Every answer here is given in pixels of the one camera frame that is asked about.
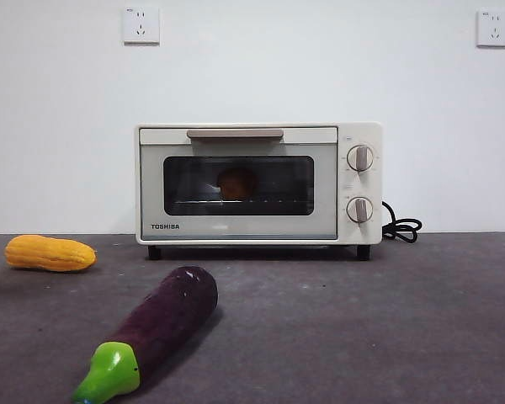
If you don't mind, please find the brown potato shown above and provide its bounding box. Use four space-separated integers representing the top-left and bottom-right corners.
217 167 258 201

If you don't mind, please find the glass oven door beige handle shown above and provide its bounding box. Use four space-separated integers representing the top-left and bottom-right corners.
138 126 339 242

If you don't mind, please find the cream Toshiba toaster oven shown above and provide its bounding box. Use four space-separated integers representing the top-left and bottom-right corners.
135 122 383 261

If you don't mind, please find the cream oven knob beige grip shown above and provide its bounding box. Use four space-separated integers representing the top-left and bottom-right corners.
346 145 375 173
346 196 375 225

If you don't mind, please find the purple eggplant green stem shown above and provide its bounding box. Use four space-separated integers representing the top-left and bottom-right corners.
71 265 219 404

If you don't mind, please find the yellow corn cob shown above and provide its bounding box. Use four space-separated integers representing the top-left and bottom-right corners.
4 234 98 273

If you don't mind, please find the metal wire oven rack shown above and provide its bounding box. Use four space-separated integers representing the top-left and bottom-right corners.
174 198 312 206

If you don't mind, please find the black oven power cable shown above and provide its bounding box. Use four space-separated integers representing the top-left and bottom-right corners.
380 199 423 245

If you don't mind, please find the white wall power socket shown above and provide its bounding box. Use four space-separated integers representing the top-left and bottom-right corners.
476 9 505 49
123 6 161 46

